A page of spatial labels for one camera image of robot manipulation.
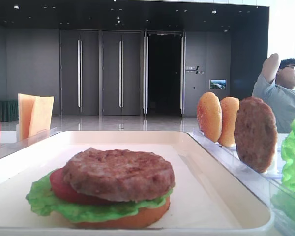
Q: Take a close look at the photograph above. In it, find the orange cheese slice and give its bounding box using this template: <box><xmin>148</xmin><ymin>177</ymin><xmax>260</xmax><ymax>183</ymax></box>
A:
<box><xmin>29</xmin><ymin>96</ymin><xmax>54</xmax><ymax>137</ymax></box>
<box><xmin>18</xmin><ymin>93</ymin><xmax>38</xmax><ymax>141</ymax></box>

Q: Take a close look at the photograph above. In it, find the brown meat patty on burger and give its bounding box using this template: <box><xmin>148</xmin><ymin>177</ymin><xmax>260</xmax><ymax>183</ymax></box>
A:
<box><xmin>62</xmin><ymin>147</ymin><xmax>175</xmax><ymax>202</ymax></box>

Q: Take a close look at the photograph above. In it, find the standing brown meat patty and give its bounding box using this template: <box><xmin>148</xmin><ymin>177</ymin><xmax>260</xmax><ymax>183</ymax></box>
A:
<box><xmin>234</xmin><ymin>96</ymin><xmax>278</xmax><ymax>173</ymax></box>

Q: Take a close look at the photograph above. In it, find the red tomato slice on burger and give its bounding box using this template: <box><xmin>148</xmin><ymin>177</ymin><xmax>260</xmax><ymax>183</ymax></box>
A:
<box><xmin>50</xmin><ymin>168</ymin><xmax>114</xmax><ymax>205</ymax></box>

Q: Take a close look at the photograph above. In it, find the standing orange cheese slice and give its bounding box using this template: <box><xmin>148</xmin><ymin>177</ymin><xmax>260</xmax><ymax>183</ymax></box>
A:
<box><xmin>18</xmin><ymin>93</ymin><xmax>38</xmax><ymax>141</ymax></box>

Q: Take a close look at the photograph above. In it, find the green lettuce leaf on burger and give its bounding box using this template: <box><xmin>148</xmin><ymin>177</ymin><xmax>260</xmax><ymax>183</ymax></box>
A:
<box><xmin>26</xmin><ymin>169</ymin><xmax>172</xmax><ymax>223</ymax></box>

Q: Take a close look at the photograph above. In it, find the standing bun slice far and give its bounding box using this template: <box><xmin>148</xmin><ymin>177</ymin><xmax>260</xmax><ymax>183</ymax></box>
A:
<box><xmin>197</xmin><ymin>92</ymin><xmax>222</xmax><ymax>142</ymax></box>

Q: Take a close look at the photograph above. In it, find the standing bun slice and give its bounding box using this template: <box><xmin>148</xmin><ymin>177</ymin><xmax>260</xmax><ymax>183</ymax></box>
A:
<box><xmin>197</xmin><ymin>92</ymin><xmax>222</xmax><ymax>142</ymax></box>
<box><xmin>218</xmin><ymin>97</ymin><xmax>239</xmax><ymax>147</ymax></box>

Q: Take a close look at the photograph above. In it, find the standing bun slice near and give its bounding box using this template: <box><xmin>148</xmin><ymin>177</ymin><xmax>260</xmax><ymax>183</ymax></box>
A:
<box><xmin>218</xmin><ymin>97</ymin><xmax>239</xmax><ymax>147</ymax></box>

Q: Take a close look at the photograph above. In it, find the cream rectangular tray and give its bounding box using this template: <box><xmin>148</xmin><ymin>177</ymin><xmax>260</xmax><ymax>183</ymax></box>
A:
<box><xmin>0</xmin><ymin>131</ymin><xmax>274</xmax><ymax>236</ymax></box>

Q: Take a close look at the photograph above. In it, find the bottom bun slice on tray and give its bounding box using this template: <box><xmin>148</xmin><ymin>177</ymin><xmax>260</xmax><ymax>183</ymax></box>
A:
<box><xmin>75</xmin><ymin>197</ymin><xmax>171</xmax><ymax>229</ymax></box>

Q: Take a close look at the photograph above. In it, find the person in grey shirt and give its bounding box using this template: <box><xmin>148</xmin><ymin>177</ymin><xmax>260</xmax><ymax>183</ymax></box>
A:
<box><xmin>252</xmin><ymin>53</ymin><xmax>295</xmax><ymax>133</ymax></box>

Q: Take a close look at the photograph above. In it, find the green draped table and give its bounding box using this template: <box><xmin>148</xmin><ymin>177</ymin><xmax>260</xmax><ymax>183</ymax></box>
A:
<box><xmin>0</xmin><ymin>100</ymin><xmax>19</xmax><ymax>122</ymax></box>

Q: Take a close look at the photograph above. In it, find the small wall screen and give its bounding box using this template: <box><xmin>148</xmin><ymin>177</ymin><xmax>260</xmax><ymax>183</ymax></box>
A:
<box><xmin>209</xmin><ymin>79</ymin><xmax>226</xmax><ymax>89</ymax></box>

